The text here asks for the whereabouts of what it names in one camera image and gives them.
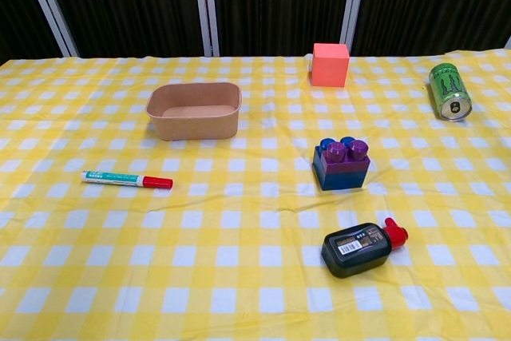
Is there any small purple building block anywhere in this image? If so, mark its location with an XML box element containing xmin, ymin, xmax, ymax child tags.
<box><xmin>322</xmin><ymin>140</ymin><xmax>371</xmax><ymax>176</ymax></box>

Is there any blue building block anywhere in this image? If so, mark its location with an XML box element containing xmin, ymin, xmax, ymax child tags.
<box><xmin>312</xmin><ymin>136</ymin><xmax>371</xmax><ymax>192</ymax></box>

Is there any brown paper bowl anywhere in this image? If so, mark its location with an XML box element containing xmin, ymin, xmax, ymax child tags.
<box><xmin>145</xmin><ymin>81</ymin><xmax>243</xmax><ymax>141</ymax></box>

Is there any orange pink cube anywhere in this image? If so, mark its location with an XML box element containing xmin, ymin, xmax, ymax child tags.
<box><xmin>311</xmin><ymin>42</ymin><xmax>351</xmax><ymax>88</ymax></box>

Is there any black ink bottle red cap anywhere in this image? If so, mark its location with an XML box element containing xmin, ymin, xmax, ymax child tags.
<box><xmin>321</xmin><ymin>217</ymin><xmax>410</xmax><ymax>279</ymax></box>

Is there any white marker with red cap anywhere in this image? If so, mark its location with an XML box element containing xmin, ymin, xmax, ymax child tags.
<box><xmin>81</xmin><ymin>171</ymin><xmax>174</xmax><ymax>189</ymax></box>

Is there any green drink can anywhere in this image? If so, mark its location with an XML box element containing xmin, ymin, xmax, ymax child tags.
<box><xmin>428</xmin><ymin>62</ymin><xmax>473</xmax><ymax>122</ymax></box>

